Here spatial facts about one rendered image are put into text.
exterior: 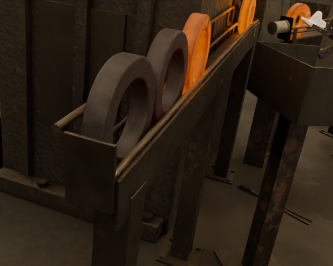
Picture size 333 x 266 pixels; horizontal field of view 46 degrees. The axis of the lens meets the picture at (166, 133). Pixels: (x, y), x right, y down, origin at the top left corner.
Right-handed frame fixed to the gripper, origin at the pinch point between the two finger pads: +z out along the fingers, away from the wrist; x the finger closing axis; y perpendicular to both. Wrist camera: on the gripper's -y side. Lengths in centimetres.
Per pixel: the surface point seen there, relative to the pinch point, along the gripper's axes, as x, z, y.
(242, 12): 7.7, 20.8, -6.6
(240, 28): 5.9, 18.6, -12.3
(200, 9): 51, 26, -5
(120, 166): 118, 13, -16
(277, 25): -29.7, 8.3, -9.6
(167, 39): 97, 19, -4
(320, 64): -259, -41, -52
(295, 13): -40.0, 4.1, -2.6
